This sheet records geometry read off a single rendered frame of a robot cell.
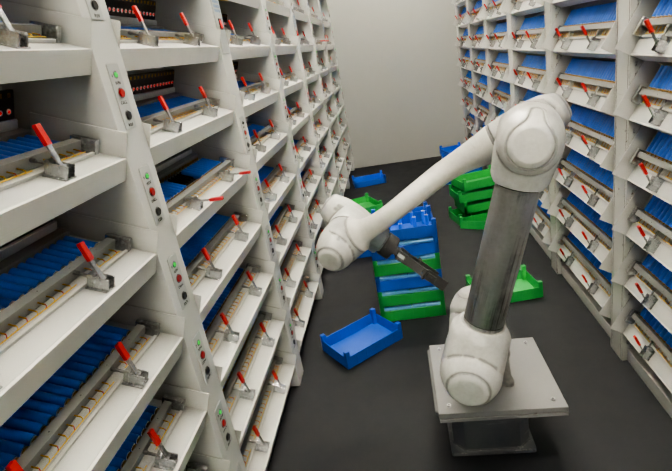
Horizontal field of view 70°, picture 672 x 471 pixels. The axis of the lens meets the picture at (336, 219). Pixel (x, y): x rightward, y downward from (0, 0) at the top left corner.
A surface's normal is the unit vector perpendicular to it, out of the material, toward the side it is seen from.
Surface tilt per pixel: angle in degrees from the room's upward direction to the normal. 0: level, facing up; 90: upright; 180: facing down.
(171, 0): 90
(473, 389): 95
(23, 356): 21
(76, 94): 90
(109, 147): 90
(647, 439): 0
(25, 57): 111
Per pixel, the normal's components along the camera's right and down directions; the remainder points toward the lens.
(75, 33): -0.10, 0.34
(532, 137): -0.32, 0.24
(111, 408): 0.18, -0.92
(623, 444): -0.17, -0.93
